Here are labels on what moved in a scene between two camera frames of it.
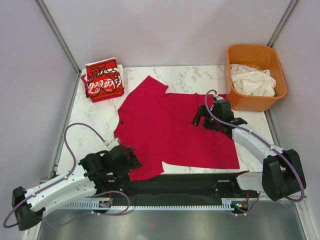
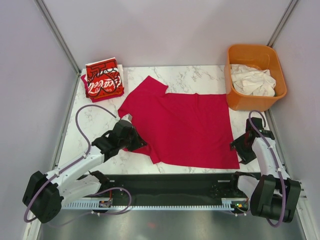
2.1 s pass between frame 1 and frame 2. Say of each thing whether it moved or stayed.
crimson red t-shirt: stayed
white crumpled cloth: stayed
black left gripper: moved
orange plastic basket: stayed
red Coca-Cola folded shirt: stayed
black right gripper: moved
